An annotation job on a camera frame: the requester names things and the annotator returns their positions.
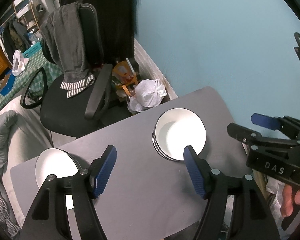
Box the white plate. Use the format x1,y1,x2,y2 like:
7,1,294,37
34,147,82,210

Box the striped clothing on bed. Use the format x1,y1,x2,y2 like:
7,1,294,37
0,194,20,239

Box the green checkered tablecloth table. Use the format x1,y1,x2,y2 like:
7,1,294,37
0,50,63,110

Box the black hanging coat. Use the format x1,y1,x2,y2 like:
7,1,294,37
59,0,137,64

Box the white bag on table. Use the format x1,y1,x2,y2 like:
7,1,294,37
12,50,29,77

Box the blue box on table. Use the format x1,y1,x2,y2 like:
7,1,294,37
0,71,15,96

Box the black office chair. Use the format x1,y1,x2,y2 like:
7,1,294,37
20,2,113,138

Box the orange bag on floor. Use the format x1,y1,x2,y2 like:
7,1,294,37
111,57,139,97

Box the clothes rack with garments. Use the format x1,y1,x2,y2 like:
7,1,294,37
0,18,31,63

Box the teal cardboard box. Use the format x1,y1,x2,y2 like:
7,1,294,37
23,42,42,58

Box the white plastic bag on floor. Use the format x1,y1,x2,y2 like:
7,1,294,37
127,79,167,113

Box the metal shelf unit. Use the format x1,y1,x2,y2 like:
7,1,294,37
13,0,44,44

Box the person's right hand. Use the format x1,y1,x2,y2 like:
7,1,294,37
280,184,300,217

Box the grey sweatpants on chair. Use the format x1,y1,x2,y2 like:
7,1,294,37
40,2,95,98

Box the white bowl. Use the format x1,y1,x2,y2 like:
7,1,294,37
152,108,206,161

